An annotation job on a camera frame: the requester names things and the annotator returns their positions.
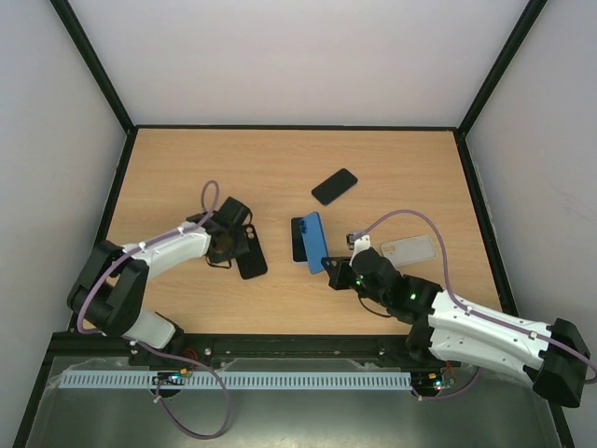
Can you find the dark blue phone screen up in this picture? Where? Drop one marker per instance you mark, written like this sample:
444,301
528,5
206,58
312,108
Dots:
332,188

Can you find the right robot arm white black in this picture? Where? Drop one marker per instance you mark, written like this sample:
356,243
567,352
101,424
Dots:
551,359

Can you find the blue phone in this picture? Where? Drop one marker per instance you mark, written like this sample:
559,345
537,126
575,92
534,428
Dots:
314,240

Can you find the lilac phone case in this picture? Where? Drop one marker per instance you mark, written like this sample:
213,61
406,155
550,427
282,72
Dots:
295,259

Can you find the light blue slotted cable duct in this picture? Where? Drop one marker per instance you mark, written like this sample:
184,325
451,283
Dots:
239,380

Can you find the black front mounting rail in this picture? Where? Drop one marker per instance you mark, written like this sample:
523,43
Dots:
394,351

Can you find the black aluminium frame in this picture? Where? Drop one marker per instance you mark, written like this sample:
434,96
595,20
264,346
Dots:
107,93

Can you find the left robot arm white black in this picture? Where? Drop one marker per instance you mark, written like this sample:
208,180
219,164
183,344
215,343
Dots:
110,289

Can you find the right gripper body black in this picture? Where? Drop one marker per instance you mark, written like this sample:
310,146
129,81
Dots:
340,272

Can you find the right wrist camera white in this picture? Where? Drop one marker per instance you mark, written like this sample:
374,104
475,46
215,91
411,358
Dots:
358,241

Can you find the clear phone case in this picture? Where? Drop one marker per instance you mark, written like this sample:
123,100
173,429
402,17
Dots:
409,251

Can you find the silver white phone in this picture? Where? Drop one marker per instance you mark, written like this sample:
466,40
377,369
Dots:
297,238

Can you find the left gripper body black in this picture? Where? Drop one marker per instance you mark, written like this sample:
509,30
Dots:
233,248

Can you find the black phone case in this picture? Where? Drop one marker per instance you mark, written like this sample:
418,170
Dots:
251,264

